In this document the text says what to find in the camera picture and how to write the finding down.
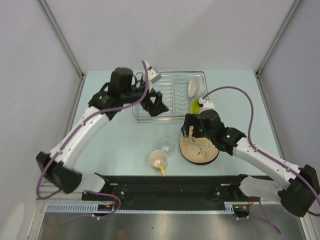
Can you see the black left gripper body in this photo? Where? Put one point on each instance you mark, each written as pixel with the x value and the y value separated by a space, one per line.
pixel 135 94

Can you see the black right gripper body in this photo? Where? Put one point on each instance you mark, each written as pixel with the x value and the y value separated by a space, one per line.
pixel 207 134

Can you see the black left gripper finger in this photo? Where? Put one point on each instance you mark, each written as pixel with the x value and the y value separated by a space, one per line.
pixel 158 106
pixel 148 106

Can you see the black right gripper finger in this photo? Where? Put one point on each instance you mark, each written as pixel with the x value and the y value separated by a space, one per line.
pixel 197 128
pixel 188 121

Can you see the lime green bowl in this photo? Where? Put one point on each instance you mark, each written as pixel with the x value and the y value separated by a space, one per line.
pixel 195 107

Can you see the metal wire dish rack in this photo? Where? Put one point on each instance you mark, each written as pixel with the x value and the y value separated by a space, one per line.
pixel 174 87

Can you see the white bowl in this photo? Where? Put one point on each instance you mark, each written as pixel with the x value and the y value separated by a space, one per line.
pixel 196 87

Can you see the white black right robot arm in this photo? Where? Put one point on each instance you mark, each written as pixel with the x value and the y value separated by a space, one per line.
pixel 295 187

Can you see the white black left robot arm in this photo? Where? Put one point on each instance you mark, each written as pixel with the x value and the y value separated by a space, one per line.
pixel 122 91

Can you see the beige bird pattern plate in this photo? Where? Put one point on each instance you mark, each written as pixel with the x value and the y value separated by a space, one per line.
pixel 199 151

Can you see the clear glass cup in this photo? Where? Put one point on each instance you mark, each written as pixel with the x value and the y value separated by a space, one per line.
pixel 167 145

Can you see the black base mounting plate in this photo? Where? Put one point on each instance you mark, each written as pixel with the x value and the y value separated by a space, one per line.
pixel 172 193

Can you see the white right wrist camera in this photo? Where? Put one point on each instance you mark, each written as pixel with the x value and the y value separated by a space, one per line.
pixel 205 104

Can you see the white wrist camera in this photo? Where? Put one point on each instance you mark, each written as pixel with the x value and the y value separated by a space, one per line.
pixel 150 75
pixel 205 104

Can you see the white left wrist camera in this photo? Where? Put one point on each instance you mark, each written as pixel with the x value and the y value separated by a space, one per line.
pixel 150 75

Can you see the cream yellow handled mug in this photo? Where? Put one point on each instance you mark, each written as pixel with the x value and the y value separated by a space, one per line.
pixel 158 159

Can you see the aluminium front rail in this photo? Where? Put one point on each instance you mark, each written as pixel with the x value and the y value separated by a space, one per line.
pixel 49 193

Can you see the aluminium frame post left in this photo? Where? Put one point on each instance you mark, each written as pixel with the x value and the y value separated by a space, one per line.
pixel 52 21

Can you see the aluminium frame post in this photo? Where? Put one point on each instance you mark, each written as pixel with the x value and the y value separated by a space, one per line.
pixel 52 21
pixel 294 8

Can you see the light blue cable duct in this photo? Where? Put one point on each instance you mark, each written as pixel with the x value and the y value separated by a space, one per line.
pixel 72 207

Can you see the aluminium frame post right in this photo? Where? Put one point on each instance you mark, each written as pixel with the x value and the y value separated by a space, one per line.
pixel 294 8

